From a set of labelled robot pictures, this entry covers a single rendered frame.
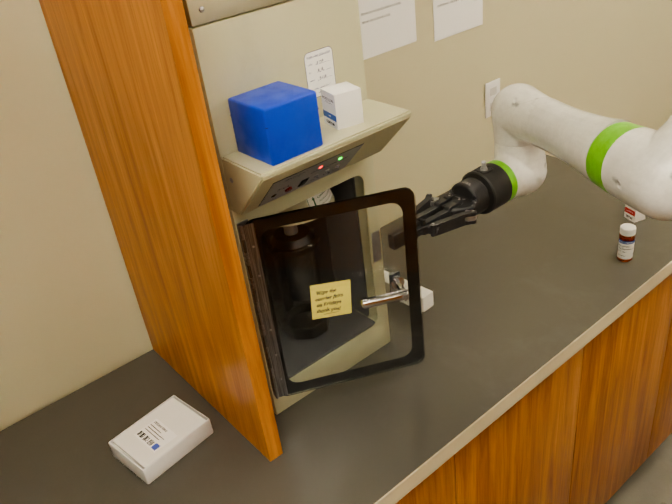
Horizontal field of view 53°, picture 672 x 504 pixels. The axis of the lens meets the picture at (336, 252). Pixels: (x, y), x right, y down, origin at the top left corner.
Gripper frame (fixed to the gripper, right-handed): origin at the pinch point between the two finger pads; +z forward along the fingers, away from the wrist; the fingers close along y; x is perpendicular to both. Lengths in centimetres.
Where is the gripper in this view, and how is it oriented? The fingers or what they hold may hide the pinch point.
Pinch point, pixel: (404, 234)
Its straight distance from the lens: 126.8
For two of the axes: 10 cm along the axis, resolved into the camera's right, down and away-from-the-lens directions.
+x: 1.1, 8.5, 5.1
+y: 6.4, 3.3, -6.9
